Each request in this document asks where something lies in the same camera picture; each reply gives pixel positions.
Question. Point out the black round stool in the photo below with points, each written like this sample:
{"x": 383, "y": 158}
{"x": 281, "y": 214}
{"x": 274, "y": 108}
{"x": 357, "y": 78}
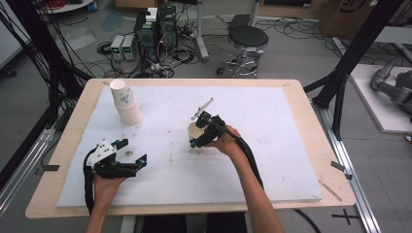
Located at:
{"x": 247, "y": 37}

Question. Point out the thin wooden stick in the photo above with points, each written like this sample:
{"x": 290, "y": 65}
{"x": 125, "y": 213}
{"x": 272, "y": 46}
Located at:
{"x": 330, "y": 191}

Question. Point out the person's right hand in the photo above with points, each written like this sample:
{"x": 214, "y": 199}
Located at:
{"x": 230, "y": 144}

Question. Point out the white platform board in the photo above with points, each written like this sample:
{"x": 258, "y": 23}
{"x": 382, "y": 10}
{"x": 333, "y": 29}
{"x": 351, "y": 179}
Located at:
{"x": 375, "y": 106}

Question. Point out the cardboard box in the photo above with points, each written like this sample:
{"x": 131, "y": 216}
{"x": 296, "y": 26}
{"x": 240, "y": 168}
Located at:
{"x": 356, "y": 16}

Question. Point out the person's left leg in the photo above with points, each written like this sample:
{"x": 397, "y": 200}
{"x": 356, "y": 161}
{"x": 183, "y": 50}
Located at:
{"x": 165, "y": 224}

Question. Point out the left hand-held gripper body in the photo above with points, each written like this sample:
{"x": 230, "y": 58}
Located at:
{"x": 103, "y": 152}

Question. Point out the aluminium rail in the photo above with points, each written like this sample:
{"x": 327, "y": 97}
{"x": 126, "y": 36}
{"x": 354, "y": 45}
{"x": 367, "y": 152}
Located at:
{"x": 22, "y": 171}
{"x": 350, "y": 174}

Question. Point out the stack of paper cups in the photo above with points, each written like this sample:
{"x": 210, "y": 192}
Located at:
{"x": 131, "y": 116}

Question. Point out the grey power supply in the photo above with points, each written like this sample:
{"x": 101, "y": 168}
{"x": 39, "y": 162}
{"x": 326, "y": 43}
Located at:
{"x": 129, "y": 48}
{"x": 117, "y": 47}

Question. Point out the white round table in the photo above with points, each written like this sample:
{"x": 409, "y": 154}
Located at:
{"x": 68, "y": 6}

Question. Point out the blue tape roll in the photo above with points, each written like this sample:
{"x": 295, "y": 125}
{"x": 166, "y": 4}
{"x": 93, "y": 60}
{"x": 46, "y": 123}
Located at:
{"x": 92, "y": 6}

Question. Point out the person's right leg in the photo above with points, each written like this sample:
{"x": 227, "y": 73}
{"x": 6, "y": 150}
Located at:
{"x": 225, "y": 223}

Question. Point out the small black computer tower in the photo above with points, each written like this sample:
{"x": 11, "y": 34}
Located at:
{"x": 167, "y": 27}

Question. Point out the white foam mat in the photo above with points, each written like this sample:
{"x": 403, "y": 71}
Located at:
{"x": 181, "y": 181}

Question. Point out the white table leg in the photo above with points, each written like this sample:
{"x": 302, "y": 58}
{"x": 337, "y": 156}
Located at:
{"x": 128, "y": 225}

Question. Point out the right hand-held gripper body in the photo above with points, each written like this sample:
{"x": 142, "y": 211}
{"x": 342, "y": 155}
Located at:
{"x": 216, "y": 127}

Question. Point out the grey stand post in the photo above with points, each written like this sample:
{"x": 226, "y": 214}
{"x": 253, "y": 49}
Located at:
{"x": 201, "y": 39}

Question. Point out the black flat case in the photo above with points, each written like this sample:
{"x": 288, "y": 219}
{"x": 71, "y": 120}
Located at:
{"x": 239, "y": 21}

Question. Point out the person's left hand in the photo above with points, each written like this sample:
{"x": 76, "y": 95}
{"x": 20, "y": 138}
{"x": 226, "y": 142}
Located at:
{"x": 105, "y": 189}

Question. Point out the large black computer tower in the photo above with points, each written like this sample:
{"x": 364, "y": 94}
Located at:
{"x": 145, "y": 39}

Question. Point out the black tape cross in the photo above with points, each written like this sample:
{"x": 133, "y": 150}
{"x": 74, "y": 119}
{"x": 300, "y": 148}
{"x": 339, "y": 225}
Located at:
{"x": 345, "y": 216}

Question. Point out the person's leg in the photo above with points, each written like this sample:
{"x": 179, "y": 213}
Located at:
{"x": 165, "y": 224}
{"x": 225, "y": 223}

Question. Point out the white box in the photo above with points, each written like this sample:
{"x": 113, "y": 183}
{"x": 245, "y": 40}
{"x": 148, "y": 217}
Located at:
{"x": 151, "y": 14}

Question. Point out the white paper cup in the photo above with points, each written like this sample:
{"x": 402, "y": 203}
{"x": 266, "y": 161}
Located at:
{"x": 195, "y": 132}

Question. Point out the grey tape piece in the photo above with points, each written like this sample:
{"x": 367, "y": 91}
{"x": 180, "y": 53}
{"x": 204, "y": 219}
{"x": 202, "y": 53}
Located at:
{"x": 51, "y": 168}
{"x": 340, "y": 168}

